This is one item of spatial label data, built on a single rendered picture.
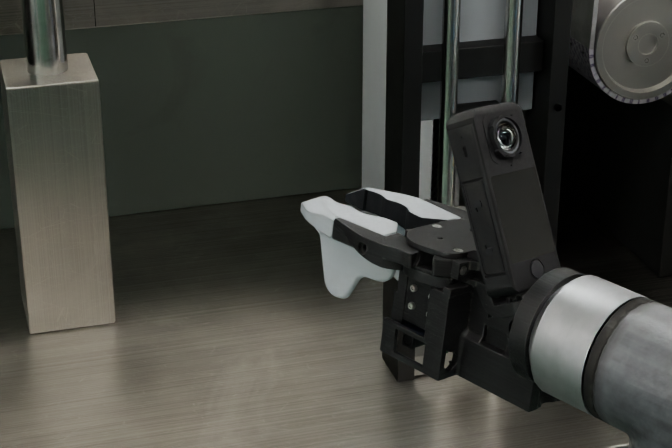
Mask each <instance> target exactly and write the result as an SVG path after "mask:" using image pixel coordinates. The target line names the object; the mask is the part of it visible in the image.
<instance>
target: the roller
mask: <svg viewBox="0 0 672 448"><path fill-rule="evenodd" d="M594 63H595V68H596V71H597V73H598V76H599V78H600V79H601V81H602V82H603V84H604V85H605V86H606V87H607V88H608V89H610V90H611V91H613V92H614V93H615V94H617V95H619V96H621V97H624V98H628V99H634V100H643V99H649V98H653V97H656V96H659V95H661V94H663V93H665V92H667V91H668V90H670V89H671V88H672V0H599V4H598V13H597V23H596V33H595V42H594Z"/></svg>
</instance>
